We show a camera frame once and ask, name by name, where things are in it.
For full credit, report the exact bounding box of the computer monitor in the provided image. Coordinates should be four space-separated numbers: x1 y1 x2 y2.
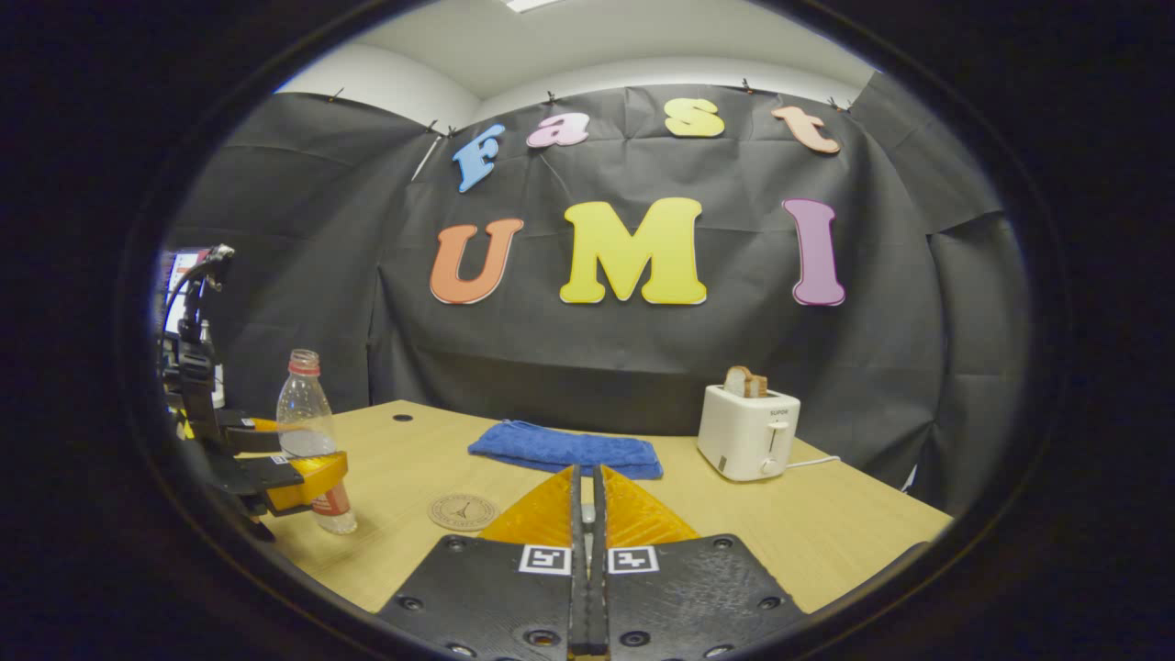
163 248 214 336

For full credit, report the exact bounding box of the clear plastic water bottle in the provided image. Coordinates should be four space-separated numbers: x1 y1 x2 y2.
276 349 359 536

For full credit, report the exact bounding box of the round cork coaster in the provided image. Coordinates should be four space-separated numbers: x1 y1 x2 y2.
427 493 501 532

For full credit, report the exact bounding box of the white toaster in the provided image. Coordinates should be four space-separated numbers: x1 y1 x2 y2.
696 384 801 483

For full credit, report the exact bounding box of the black backdrop cloth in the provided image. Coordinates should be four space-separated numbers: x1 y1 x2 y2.
156 72 1034 515

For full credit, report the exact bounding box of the folded blue towel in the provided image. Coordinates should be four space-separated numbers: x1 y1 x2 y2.
467 420 665 481

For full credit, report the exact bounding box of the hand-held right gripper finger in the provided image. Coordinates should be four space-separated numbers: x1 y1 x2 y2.
376 465 588 661
588 465 811 661

